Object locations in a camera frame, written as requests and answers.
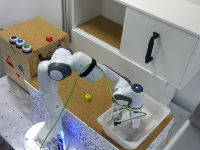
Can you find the pink block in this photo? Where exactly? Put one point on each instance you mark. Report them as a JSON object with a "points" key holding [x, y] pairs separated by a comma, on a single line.
{"points": [[49, 38]]}

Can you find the wooden drawer box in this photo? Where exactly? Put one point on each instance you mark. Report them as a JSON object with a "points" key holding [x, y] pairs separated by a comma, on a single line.
{"points": [[31, 31]]}

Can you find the white cabinet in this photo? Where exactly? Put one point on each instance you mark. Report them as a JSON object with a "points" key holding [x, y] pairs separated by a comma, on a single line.
{"points": [[100, 46]]}

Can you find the white plastic box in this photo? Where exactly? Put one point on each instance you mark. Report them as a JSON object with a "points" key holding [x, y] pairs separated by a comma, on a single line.
{"points": [[151, 128]]}

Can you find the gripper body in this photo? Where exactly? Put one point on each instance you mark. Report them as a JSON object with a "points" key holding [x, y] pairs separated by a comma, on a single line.
{"points": [[128, 110]]}

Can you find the white sliding door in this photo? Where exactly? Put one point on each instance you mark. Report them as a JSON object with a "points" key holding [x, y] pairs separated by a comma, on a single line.
{"points": [[173, 50]]}

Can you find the blue button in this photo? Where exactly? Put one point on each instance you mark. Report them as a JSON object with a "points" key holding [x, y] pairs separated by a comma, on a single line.
{"points": [[20, 42]]}

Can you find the green button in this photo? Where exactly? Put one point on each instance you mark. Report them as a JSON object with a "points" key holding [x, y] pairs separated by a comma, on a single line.
{"points": [[26, 48]]}

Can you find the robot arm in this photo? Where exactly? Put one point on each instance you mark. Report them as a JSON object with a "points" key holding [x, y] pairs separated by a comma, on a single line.
{"points": [[50, 96]]}

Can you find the yellow block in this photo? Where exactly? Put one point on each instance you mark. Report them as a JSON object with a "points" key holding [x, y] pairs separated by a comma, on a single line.
{"points": [[87, 97]]}

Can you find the red button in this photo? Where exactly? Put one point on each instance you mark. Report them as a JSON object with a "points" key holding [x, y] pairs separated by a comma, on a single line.
{"points": [[13, 39]]}

